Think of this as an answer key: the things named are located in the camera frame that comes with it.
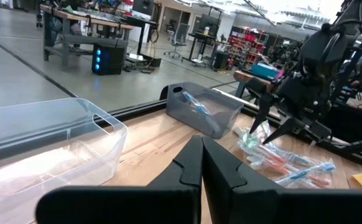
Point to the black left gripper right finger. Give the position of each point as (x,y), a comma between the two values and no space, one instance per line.
(237,202)

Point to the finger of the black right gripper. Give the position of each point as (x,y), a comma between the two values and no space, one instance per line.
(265,105)
(285,129)

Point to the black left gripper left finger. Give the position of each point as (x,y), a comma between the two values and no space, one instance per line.
(174,202)

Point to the orange toothbrush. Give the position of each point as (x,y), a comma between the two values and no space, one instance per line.
(274,155)
(318,180)

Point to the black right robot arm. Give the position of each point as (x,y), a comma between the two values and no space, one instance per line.
(324,46)

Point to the teal box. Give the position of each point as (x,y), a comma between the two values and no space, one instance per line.
(263,71)

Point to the dark-legged side table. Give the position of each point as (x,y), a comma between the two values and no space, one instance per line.
(241,76)

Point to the green wrapped toothbrush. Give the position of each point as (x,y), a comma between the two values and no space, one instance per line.
(248,140)

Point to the grey translucent plastic bin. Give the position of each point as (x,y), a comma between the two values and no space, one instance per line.
(224,118)

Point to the black waste bin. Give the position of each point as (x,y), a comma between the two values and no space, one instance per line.
(221,60)

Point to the red parts shelf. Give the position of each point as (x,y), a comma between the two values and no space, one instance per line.
(246,43)

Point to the black office desk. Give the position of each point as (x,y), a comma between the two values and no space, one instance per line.
(194,46)

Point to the black monitor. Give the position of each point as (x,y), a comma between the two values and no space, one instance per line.
(143,7)
(209,23)

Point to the grey office chair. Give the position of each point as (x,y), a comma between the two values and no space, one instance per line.
(179,35)

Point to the clear plastic bin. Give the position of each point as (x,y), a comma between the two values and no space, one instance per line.
(44,168)

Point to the black computer tower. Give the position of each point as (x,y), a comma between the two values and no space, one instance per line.
(109,60)

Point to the wooden workbench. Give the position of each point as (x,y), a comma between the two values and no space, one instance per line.
(66,40)

